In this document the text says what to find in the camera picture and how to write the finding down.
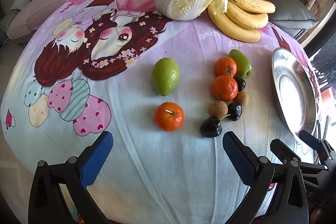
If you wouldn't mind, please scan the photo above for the brown longan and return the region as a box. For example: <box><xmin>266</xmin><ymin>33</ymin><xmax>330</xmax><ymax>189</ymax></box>
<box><xmin>234</xmin><ymin>91</ymin><xmax>249</xmax><ymax>107</ymax></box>
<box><xmin>209</xmin><ymin>101</ymin><xmax>228</xmax><ymax>120</ymax></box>

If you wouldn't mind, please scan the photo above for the dark cherry with stem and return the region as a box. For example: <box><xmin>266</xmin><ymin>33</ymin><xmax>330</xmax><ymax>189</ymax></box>
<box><xmin>200</xmin><ymin>114</ymin><xmax>230</xmax><ymax>138</ymax></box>

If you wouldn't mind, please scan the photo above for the orange tangerine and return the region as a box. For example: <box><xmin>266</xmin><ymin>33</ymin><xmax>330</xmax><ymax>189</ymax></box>
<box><xmin>153</xmin><ymin>102</ymin><xmax>185</xmax><ymax>132</ymax></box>
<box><xmin>211</xmin><ymin>75</ymin><xmax>238</xmax><ymax>102</ymax></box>
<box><xmin>214</xmin><ymin>56</ymin><xmax>238</xmax><ymax>77</ymax></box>

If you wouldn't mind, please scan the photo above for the large green fruit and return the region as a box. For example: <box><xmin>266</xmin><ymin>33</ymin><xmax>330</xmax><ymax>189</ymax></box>
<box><xmin>151</xmin><ymin>57</ymin><xmax>180</xmax><ymax>96</ymax></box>

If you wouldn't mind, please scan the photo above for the stainless steel bowl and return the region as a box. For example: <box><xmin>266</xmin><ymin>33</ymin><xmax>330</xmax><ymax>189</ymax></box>
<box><xmin>271</xmin><ymin>48</ymin><xmax>317</xmax><ymax>143</ymax></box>

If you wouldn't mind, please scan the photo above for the small green fruit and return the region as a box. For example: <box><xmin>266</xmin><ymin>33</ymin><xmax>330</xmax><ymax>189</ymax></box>
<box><xmin>229</xmin><ymin>49</ymin><xmax>252</xmax><ymax>79</ymax></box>

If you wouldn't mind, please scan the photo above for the cartoon printed tablecloth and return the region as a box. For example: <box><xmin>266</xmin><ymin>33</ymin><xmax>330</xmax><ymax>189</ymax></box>
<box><xmin>0</xmin><ymin>0</ymin><xmax>322</xmax><ymax>224</ymax></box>

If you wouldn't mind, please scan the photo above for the middle yellow banana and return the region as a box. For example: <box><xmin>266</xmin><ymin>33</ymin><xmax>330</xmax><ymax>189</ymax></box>
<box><xmin>226</xmin><ymin>1</ymin><xmax>268</xmax><ymax>30</ymax></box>

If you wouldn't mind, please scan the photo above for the yellow banana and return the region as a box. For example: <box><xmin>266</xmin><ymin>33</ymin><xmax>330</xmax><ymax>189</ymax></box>
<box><xmin>207</xmin><ymin>2</ymin><xmax>261</xmax><ymax>43</ymax></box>
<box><xmin>226</xmin><ymin>1</ymin><xmax>268</xmax><ymax>30</ymax></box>

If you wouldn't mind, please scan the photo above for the large grey cushion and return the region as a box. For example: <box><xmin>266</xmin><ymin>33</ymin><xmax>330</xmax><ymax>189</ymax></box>
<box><xmin>267</xmin><ymin>0</ymin><xmax>319</xmax><ymax>40</ymax></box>

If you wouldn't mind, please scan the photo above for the top spotted banana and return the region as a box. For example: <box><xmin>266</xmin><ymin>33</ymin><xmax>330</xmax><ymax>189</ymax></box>
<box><xmin>231</xmin><ymin>0</ymin><xmax>276</xmax><ymax>14</ymax></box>

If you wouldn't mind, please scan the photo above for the lower yellow banana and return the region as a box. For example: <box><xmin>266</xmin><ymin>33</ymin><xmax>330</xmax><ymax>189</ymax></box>
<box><xmin>207</xmin><ymin>2</ymin><xmax>261</xmax><ymax>43</ymax></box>

